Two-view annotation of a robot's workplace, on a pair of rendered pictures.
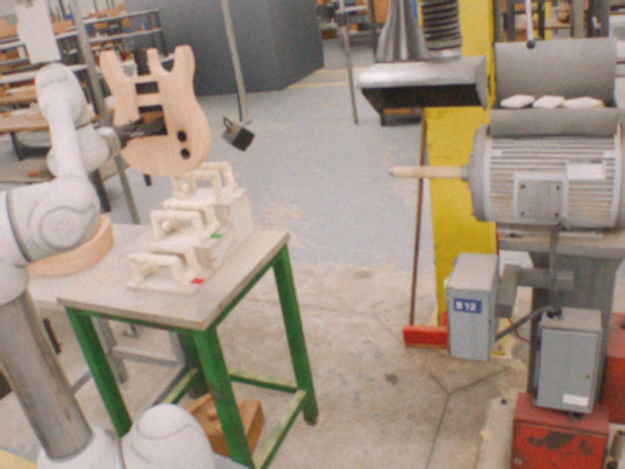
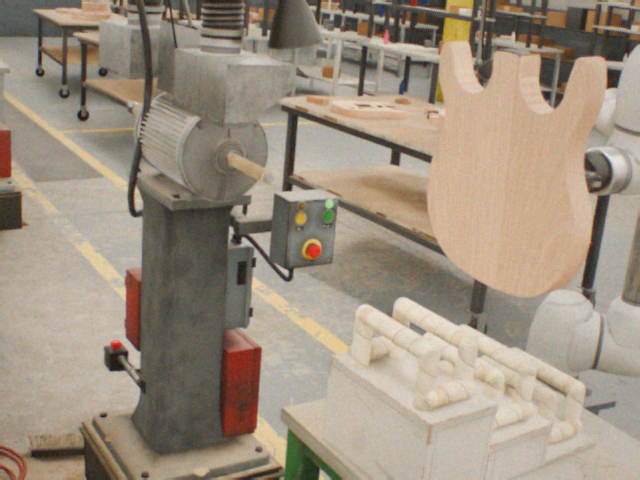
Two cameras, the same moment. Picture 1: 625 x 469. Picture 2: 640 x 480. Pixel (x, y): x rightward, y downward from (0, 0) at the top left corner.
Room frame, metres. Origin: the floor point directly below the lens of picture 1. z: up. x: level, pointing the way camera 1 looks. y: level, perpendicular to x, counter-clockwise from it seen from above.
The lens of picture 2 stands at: (3.11, 0.85, 1.75)
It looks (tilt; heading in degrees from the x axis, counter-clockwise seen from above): 18 degrees down; 209
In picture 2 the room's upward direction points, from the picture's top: 5 degrees clockwise
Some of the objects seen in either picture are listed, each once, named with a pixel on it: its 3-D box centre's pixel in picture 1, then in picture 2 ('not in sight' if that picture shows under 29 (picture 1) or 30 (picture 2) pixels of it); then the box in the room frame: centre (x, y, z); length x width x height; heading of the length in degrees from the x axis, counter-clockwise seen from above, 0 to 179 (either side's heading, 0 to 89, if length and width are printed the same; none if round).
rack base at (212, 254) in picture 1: (190, 246); (466, 422); (1.74, 0.42, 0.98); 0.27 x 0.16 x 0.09; 66
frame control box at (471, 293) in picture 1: (504, 313); (283, 232); (1.05, -0.42, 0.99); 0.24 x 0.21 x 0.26; 62
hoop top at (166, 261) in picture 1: (152, 260); (544, 372); (1.56, 0.51, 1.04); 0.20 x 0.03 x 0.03; 65
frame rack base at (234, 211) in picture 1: (210, 217); (405, 423); (1.88, 0.36, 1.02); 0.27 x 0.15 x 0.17; 66
